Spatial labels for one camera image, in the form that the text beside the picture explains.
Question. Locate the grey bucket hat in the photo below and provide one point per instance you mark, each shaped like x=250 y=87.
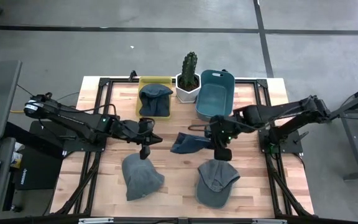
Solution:
x=140 y=177

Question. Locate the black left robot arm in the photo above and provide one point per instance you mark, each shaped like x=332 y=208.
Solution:
x=73 y=119

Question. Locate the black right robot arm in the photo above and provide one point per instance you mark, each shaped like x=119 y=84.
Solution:
x=291 y=109

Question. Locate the silver metal bracket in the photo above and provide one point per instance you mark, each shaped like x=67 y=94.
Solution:
x=269 y=221
x=95 y=221

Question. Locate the yellow plastic bin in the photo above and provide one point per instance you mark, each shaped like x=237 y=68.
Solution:
x=155 y=80

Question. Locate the grey baseball cap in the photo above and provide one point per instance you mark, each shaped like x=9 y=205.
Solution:
x=214 y=186

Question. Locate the white hexagonal plant pot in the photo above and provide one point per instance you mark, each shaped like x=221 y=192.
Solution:
x=183 y=96

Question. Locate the dark blue hat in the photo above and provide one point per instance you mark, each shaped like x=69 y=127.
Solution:
x=155 y=99

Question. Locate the dark metal side table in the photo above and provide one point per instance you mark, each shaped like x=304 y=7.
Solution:
x=353 y=140

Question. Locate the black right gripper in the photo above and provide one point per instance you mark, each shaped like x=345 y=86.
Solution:
x=225 y=130

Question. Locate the black control box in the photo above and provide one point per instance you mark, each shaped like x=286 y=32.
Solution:
x=39 y=174

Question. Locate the teal plastic bin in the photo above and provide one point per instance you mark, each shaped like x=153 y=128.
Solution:
x=214 y=99

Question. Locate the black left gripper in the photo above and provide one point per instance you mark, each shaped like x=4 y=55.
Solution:
x=143 y=133

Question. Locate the small black clamp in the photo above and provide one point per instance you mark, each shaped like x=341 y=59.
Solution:
x=132 y=75

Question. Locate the green cactus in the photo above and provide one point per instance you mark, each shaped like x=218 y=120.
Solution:
x=189 y=67

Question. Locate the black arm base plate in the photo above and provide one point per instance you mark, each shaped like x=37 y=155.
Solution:
x=292 y=144
x=73 y=146

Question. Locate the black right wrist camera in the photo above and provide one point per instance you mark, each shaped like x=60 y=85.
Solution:
x=223 y=154

